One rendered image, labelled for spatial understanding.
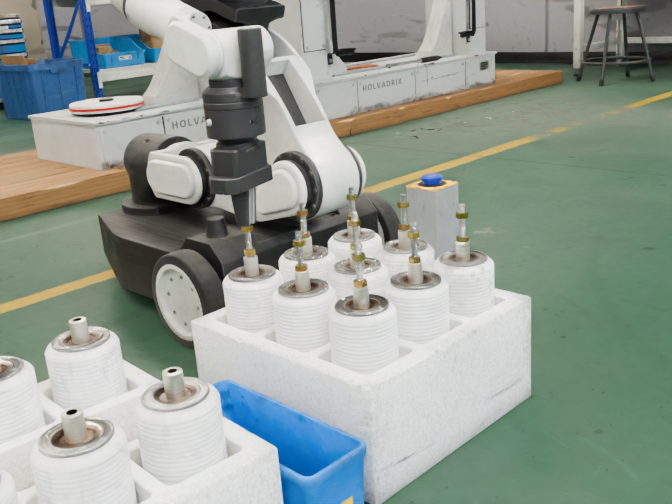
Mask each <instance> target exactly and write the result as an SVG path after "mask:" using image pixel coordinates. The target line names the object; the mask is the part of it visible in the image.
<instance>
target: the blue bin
mask: <svg viewBox="0 0 672 504"><path fill-rule="evenodd" d="M212 385H213V386H214V387H215V388H216V389H217V390H218V392H219V395H220V403H221V409H222V416H223V417H224V418H226V419H228V420H230V421H231V422H233V423H235V424H237V425H238V426H240V427H242V428H244V429H245V430H247V431H248V432H250V433H252V434H254V435H256V436H258V437H259V438H261V439H263V440H265V441H266V442H268V443H270V444H272V445H273V446H275V447H276V448H277V451H278V460H279V469H280V478H281V487H282V496H283V504H364V459H363V458H364V457H365V455H366V444H365V442H364V441H363V440H361V439H359V438H357V437H355V436H353V435H350V434H348V433H346V432H344V431H342V430H339V429H337V428H335V427H333V426H331V425H328V424H326V423H324V422H322V421H320V420H317V419H315V418H313V417H311V416H309V415H306V414H304V413H302V412H300V411H298V410H296V409H293V408H291V407H289V406H287V405H285V404H282V403H280V402H278V401H276V400H274V399H271V398H269V397H267V396H265V395H263V394H260V393H258V392H256V391H254V390H252V389H249V388H247V387H245V386H243V385H241V384H238V383H236V382H234V381H231V380H222V381H219V382H217V383H214V384H212Z"/></svg>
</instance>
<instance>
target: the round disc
mask: <svg viewBox="0 0 672 504"><path fill-rule="evenodd" d="M143 105H144V100H143V97H141V96H114V97H104V98H95V99H89V100H83V101H78V102H74V103H71V104H70V105H69V111H70V113H72V114H82V115H85V116H99V115H110V114H117V113H123V112H128V111H131V110H132V109H135V108H139V107H142V106H143Z"/></svg>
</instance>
